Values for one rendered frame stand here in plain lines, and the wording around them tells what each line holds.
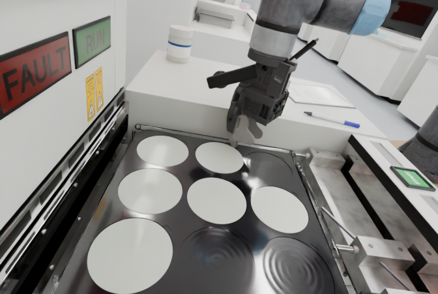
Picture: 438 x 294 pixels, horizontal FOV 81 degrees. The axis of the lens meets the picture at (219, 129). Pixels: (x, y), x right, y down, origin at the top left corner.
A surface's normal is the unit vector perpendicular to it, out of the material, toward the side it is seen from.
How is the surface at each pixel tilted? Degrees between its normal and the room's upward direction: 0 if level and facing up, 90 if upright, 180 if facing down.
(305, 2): 101
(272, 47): 90
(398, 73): 90
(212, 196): 0
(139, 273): 0
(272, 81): 90
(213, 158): 1
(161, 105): 90
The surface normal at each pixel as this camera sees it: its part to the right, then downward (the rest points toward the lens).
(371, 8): 0.08, 0.37
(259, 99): -0.58, 0.31
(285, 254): 0.21, -0.84
